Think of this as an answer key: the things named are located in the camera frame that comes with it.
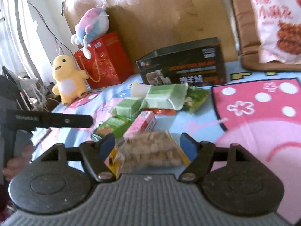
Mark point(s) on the black sheep print box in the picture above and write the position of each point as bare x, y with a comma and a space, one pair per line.
197, 63

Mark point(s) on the wooden headboard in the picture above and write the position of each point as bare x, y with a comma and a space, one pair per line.
146, 25

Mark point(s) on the light green wafer packet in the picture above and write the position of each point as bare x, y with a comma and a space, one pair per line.
129, 107

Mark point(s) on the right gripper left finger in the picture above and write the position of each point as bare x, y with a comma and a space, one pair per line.
94, 155

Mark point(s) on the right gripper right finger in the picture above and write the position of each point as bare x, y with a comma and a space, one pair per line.
200, 155

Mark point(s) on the yellow dinosaur plush toy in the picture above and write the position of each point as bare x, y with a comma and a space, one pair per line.
70, 82

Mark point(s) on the pink small snack box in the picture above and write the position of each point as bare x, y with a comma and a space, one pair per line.
144, 122

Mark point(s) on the red gift bag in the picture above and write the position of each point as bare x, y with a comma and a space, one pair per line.
109, 63

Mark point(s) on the red snack packet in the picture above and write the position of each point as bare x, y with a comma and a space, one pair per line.
162, 111

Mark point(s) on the brown chair cushion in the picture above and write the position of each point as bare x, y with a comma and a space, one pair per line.
249, 41

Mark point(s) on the pastel unicorn plush toy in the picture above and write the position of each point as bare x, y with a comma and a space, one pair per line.
93, 25

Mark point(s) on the green soda biscuit packet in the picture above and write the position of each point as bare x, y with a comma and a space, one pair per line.
117, 125

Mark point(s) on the clear bag sesame cake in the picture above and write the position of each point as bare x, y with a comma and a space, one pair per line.
155, 149

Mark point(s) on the yellow clear candy bag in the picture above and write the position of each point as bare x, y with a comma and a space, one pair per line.
195, 97

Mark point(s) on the pink fried twist bag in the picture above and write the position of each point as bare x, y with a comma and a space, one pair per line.
278, 28

